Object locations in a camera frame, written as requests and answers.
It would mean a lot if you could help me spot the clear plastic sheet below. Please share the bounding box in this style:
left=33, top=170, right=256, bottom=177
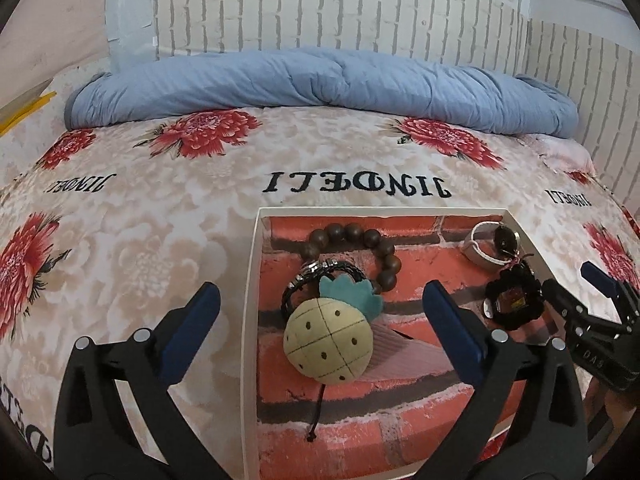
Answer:
left=105, top=0, right=162, bottom=76

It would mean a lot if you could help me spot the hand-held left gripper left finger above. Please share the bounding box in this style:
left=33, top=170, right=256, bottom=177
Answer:
left=52, top=281, right=236, bottom=480

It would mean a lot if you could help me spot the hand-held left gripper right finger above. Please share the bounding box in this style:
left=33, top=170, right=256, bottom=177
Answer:
left=415, top=280, right=591, bottom=480

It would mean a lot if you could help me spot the pineapple plush hair clip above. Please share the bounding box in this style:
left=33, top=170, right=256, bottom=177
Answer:
left=283, top=272, right=385, bottom=386

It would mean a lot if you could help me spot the black braided cord bracelet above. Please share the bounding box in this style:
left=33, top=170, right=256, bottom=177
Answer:
left=281, top=258, right=368, bottom=443

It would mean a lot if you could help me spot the person's right hand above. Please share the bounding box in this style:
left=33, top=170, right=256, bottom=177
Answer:
left=590, top=380, right=632, bottom=461

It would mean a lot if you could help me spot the brick-patterned tray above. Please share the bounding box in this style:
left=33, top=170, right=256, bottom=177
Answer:
left=241, top=205, right=551, bottom=480

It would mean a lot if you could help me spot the blue rolled duvet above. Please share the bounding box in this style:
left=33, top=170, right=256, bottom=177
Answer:
left=64, top=47, right=580, bottom=138

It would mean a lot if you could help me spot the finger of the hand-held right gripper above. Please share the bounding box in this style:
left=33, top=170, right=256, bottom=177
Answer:
left=580, top=261, right=640, bottom=321
left=542, top=279, right=601, bottom=348

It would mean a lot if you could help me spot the yellow tape strip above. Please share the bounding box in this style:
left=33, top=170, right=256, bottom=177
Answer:
left=0, top=91, right=57, bottom=133

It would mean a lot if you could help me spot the pale floral bed sheet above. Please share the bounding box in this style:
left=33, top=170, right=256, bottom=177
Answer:
left=0, top=57, right=598, bottom=196

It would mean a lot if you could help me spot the red floral blanket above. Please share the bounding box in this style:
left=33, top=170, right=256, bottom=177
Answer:
left=0, top=105, right=640, bottom=480

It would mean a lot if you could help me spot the wooden bead bracelet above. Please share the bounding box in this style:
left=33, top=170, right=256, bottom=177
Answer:
left=309, top=223, right=398, bottom=293

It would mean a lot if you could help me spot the white wristwatch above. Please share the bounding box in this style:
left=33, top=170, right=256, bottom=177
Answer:
left=461, top=220, right=526, bottom=272

